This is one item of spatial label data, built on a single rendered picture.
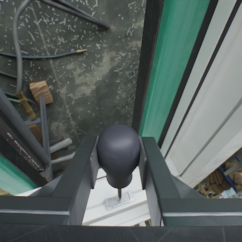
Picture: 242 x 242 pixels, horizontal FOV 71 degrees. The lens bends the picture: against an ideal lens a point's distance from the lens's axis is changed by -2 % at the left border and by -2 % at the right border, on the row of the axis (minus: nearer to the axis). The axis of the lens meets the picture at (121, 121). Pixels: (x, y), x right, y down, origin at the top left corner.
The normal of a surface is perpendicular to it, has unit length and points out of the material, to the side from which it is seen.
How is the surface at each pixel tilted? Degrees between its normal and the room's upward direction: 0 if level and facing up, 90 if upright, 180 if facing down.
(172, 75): 0
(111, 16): 0
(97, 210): 90
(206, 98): 90
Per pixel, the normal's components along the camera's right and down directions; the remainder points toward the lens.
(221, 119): -0.95, 0.26
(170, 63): 0.32, 0.76
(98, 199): 0.00, -0.60
